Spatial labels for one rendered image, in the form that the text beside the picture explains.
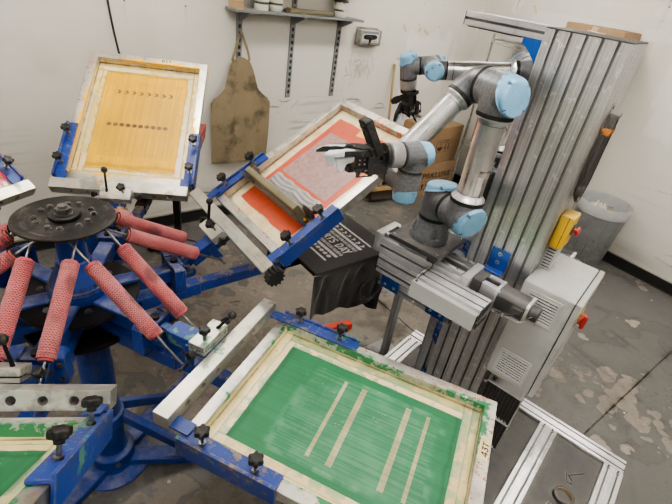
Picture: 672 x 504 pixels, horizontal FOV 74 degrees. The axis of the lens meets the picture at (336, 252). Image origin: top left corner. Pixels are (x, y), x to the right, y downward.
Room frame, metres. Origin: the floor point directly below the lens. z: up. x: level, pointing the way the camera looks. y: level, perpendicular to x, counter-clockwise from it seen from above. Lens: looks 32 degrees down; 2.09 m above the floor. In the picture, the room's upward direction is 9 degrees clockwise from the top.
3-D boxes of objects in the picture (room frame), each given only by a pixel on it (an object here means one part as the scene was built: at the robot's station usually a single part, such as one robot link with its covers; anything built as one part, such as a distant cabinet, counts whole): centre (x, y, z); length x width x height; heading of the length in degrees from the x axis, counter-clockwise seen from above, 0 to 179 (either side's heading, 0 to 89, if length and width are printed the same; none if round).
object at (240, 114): (3.72, 0.97, 1.06); 0.53 x 0.07 x 1.05; 132
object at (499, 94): (1.44, -0.41, 1.63); 0.15 x 0.12 x 0.55; 30
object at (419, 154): (1.31, -0.18, 1.65); 0.11 x 0.08 x 0.09; 120
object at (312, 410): (0.91, 0.01, 1.05); 1.08 x 0.61 x 0.23; 72
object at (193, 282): (1.61, 0.41, 0.89); 1.24 x 0.06 x 0.06; 132
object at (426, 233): (1.56, -0.35, 1.31); 0.15 x 0.15 x 0.10
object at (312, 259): (1.94, 0.04, 0.95); 0.48 x 0.44 x 0.01; 132
